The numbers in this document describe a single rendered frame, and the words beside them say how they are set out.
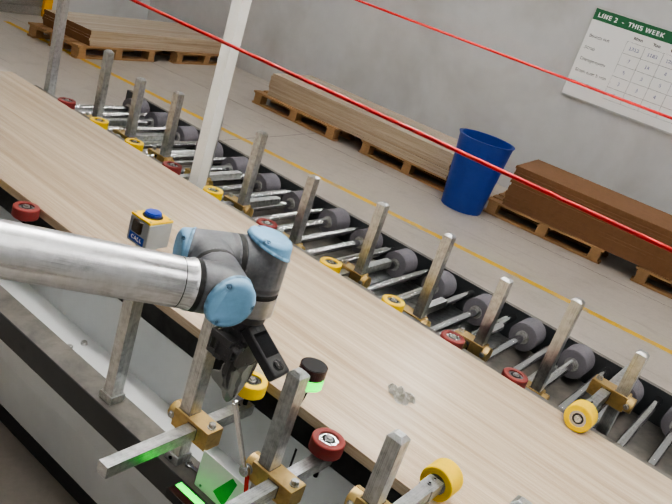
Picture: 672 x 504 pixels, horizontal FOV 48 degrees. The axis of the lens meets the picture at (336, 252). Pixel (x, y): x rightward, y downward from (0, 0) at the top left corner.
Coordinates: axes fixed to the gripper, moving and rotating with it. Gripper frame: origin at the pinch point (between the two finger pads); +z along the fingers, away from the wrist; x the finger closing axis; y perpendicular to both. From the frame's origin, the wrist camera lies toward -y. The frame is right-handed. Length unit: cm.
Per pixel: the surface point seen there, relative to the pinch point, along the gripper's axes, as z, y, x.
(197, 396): 11.8, 14.3, -7.0
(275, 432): 4.9, -9.0, -6.1
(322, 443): 10.4, -13.3, -19.7
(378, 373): 11, -2, -59
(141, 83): -7, 181, -116
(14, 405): 87, 108, -28
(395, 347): 11, 4, -76
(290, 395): -5.0, -9.5, -6.1
